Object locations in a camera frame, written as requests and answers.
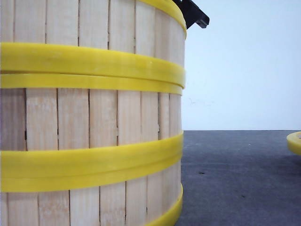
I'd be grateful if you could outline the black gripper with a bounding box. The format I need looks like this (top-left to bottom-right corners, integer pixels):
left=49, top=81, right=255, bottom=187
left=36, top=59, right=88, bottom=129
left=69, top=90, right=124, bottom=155
left=176, top=0, right=210, bottom=29

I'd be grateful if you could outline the bamboo steamer basket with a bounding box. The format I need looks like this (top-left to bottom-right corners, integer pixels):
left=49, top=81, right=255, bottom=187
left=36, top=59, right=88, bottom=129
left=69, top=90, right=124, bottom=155
left=0, top=73, right=186, bottom=193
left=0, top=163, right=183, bottom=226
left=0, top=0, right=186, bottom=94

